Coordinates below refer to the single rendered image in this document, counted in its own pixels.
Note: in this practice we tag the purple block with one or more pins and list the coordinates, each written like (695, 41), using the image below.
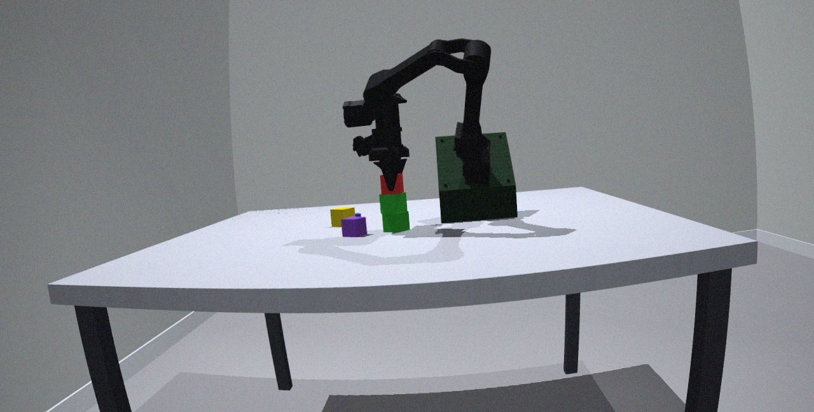
(354, 226)

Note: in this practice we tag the yellow cube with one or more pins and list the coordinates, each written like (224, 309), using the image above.
(340, 213)

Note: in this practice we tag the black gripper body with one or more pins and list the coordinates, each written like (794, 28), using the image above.
(389, 142)

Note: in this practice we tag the red block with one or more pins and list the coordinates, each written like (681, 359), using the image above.
(398, 188)

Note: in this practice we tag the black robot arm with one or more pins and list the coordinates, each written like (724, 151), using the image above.
(381, 103)

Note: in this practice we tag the green block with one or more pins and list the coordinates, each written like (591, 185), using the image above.
(393, 204)
(396, 223)

